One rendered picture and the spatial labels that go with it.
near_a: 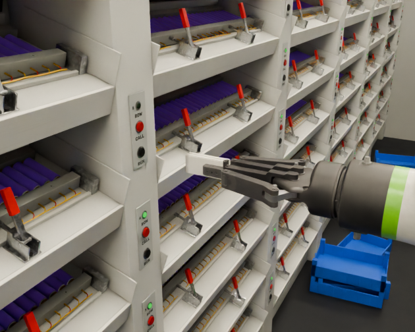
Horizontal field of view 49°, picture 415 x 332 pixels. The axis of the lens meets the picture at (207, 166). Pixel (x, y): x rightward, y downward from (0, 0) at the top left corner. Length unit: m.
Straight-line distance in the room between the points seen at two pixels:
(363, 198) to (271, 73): 0.79
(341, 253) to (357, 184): 1.66
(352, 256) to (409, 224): 1.66
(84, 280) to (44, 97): 0.35
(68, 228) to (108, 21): 0.29
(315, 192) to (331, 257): 1.64
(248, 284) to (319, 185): 0.94
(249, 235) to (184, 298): 0.36
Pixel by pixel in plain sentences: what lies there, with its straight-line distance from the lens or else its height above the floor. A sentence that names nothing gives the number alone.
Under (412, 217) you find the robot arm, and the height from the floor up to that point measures 1.01.
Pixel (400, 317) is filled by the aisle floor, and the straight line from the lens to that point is 2.11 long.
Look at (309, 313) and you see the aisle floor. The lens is 2.02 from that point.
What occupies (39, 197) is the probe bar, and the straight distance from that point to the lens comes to 0.70.
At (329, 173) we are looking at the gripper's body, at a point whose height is 1.03.
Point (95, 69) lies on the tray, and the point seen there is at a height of 1.14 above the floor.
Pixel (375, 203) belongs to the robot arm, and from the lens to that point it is 0.58.
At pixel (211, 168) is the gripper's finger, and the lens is 0.67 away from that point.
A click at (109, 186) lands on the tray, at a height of 0.96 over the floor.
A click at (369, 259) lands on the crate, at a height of 0.10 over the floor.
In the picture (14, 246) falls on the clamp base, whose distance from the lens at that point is 0.64.
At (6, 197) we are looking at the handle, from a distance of 0.62.
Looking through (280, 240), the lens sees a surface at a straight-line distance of 1.76.
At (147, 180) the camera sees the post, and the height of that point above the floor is 0.95.
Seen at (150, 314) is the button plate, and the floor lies 0.68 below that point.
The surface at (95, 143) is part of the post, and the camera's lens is 0.74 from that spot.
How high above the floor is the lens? 1.26
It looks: 22 degrees down
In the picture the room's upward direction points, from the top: straight up
